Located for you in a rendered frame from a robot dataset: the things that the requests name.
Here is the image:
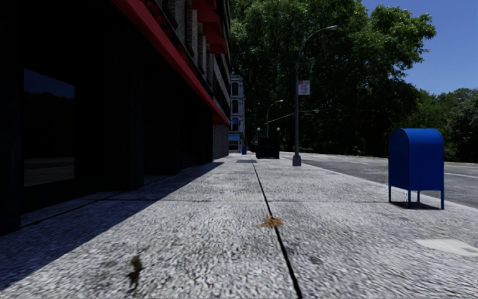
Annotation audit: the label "dark stairway railing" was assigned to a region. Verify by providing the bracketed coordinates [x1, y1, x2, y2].
[255, 126, 281, 159]

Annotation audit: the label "pale concrete building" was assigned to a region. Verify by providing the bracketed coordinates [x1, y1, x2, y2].
[228, 74, 246, 154]

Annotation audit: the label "grey street lamp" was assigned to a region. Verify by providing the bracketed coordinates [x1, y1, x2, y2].
[292, 25, 339, 167]
[265, 99, 284, 138]

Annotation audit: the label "grey brick building red awnings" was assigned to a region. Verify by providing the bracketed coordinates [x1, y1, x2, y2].
[0, 0, 232, 237]

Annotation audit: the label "trees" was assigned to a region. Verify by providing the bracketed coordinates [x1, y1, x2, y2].
[230, 0, 478, 164]

